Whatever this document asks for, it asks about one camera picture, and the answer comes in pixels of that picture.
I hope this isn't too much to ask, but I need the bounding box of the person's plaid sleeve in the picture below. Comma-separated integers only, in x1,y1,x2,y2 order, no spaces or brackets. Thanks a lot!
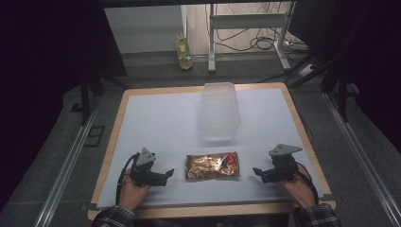
292,203,342,227
91,205,136,227

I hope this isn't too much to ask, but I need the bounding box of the black floor socket plate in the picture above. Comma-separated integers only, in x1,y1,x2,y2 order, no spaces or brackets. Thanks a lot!
84,125,106,148

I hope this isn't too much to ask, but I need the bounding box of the clear plastic container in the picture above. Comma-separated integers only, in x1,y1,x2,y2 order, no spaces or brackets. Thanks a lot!
200,81,242,142

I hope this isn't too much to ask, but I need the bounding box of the person's right hand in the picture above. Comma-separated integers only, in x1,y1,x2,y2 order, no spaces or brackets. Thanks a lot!
277,164,317,209

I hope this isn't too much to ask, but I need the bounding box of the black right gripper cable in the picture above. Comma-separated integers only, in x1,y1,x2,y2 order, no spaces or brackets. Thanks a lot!
295,162,320,205

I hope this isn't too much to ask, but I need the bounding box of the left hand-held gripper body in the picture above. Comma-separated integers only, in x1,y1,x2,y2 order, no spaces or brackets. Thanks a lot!
130,147,168,187

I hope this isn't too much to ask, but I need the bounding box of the white metal desk frame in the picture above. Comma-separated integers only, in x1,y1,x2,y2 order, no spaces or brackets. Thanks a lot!
207,2,292,73

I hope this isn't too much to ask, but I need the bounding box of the person's left plaid sleeve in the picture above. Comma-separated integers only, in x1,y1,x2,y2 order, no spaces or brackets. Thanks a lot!
91,205,136,227

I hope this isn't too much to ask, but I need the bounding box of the white table mat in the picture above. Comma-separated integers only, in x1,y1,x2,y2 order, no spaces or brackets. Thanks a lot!
96,87,325,208

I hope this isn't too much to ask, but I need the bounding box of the person's left hand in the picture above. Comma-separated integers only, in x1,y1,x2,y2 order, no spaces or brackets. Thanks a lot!
118,167,151,212

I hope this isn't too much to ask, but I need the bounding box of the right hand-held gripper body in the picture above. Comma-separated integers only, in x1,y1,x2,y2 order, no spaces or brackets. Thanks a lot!
260,143,304,184

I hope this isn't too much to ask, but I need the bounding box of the yellow drink bottle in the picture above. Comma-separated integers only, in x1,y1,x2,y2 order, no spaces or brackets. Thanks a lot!
175,30,194,71

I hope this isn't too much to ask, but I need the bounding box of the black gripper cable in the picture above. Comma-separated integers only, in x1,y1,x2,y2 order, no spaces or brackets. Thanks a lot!
295,162,320,205
115,152,141,206

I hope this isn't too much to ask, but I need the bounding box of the black tripod stand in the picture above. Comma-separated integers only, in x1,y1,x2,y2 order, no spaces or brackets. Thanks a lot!
287,53,360,123

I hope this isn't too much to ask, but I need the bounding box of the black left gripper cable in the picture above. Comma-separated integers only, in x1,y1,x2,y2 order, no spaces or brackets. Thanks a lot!
115,152,141,206

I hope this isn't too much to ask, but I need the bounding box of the metal floor rail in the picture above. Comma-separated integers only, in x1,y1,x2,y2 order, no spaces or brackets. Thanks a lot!
323,92,401,227
33,100,99,227

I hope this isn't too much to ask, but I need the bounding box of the white power strip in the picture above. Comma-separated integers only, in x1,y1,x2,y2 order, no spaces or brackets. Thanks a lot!
297,63,315,78

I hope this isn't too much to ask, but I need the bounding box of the gold foil snack packet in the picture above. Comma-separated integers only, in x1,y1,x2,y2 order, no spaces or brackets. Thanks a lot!
184,151,241,182

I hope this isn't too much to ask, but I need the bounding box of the person's right plaid sleeve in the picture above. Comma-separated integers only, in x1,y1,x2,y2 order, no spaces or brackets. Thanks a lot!
292,203,342,227

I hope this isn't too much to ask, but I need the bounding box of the tangle of black floor cables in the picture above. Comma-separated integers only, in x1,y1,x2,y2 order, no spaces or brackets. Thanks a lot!
204,3,310,55

